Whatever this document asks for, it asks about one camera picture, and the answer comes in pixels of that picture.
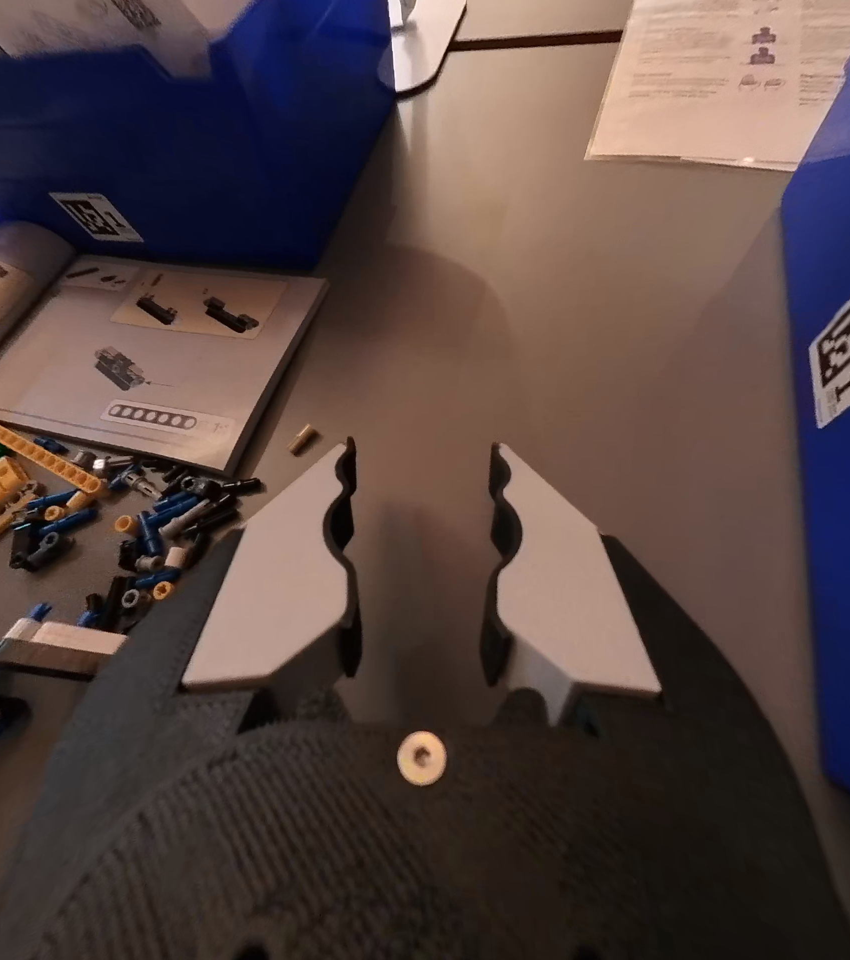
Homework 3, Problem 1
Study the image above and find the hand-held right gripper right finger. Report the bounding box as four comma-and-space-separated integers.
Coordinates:
479, 442, 664, 729

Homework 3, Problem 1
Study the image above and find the pile of lego pieces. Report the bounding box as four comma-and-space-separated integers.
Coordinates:
0, 414, 264, 633

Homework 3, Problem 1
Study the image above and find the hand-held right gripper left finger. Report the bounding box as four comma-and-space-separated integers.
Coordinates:
181, 437, 363, 695

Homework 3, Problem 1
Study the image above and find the printed white paper sheet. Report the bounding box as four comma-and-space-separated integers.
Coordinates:
584, 0, 850, 172

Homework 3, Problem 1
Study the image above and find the lego instruction booklet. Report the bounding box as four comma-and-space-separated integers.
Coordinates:
0, 221, 330, 477

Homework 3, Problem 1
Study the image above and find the pile of white paper bags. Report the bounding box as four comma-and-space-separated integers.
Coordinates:
0, 0, 232, 78

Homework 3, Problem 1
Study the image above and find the white monitor stand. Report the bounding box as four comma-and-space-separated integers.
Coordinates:
387, 0, 468, 95

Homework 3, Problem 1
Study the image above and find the blue plastic bin with papers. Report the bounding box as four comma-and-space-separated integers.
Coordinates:
0, 0, 396, 271

